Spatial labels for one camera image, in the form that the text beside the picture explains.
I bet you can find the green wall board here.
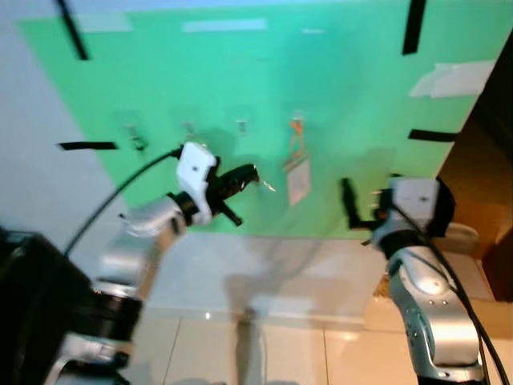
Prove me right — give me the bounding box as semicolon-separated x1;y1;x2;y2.
18;0;513;240

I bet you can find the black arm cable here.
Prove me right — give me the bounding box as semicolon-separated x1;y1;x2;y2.
388;204;512;385
63;146;184;258

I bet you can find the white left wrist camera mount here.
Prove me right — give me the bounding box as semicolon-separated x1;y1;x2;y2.
176;142;220;226

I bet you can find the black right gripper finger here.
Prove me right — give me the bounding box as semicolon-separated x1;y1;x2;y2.
340;177;362;230

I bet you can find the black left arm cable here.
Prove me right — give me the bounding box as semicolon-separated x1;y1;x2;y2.
63;146;184;258

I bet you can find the dark key bunch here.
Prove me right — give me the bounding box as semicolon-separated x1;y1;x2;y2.
130;134;150;154

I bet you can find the black cloth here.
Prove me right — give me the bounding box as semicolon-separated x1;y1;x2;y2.
433;180;457;235

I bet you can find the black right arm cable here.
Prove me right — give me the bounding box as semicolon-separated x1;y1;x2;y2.
388;204;512;385

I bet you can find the orange lanyard with white card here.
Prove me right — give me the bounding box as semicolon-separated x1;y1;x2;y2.
281;117;313;207

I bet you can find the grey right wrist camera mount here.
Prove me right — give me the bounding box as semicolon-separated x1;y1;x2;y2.
388;177;442;232

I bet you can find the white round container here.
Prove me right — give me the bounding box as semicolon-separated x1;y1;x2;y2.
443;221;483;259

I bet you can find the black case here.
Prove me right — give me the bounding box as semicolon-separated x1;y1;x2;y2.
0;228;98;385

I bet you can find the brown cardboard box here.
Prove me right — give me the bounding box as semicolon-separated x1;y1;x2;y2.
364;144;513;338

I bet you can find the black tape strip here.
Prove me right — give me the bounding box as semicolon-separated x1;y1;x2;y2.
57;140;119;152
54;0;90;62
408;128;458;144
402;0;428;56

